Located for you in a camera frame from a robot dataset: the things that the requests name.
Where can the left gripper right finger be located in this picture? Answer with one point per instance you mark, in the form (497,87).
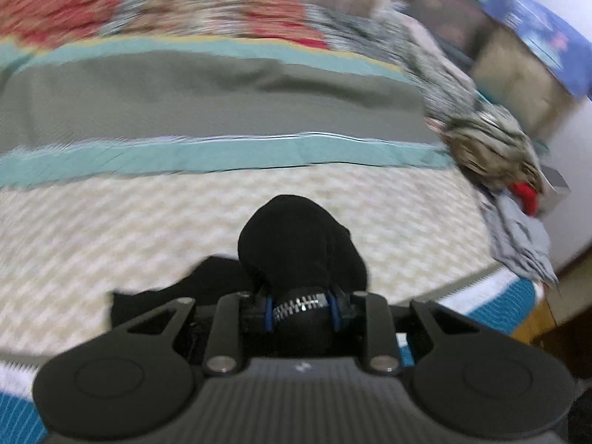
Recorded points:
(422,339)

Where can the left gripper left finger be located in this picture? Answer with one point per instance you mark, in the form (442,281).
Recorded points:
(149,339)

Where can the black pants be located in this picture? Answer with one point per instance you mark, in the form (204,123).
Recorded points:
(291,251)

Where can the grey folded garment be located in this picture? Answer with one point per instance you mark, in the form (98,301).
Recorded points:
(518,241)

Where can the red cloth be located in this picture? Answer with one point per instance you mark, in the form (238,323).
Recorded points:
(527,196)

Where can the patterned teal beige bedsheet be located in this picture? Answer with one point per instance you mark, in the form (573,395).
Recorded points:
(125,161)

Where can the olive crumpled clothes pile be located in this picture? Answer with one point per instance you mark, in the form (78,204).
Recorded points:
(490,144)

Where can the black white floral blanket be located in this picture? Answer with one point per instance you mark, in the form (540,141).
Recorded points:
(445,94)

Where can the brown cardboard box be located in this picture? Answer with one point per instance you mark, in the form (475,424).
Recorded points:
(508,73)

